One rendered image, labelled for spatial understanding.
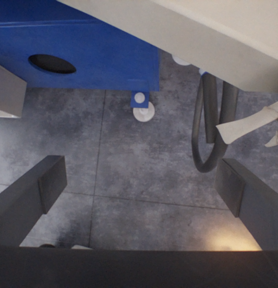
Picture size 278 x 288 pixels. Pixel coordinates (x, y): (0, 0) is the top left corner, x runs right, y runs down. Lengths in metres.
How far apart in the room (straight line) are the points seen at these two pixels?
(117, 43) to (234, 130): 0.42
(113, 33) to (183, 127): 0.57
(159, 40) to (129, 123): 0.79
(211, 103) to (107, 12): 0.22
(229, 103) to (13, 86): 0.76
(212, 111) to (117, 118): 0.68
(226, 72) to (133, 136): 0.80
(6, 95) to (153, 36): 0.72
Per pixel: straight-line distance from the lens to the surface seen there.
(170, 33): 0.18
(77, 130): 1.03
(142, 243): 0.99
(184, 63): 0.36
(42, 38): 0.61
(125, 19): 0.20
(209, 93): 0.36
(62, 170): 0.16
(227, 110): 0.31
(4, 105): 0.85
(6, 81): 0.86
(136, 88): 0.78
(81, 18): 0.51
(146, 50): 0.57
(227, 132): 0.20
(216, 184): 0.17
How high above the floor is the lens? 0.93
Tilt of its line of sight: 80 degrees down
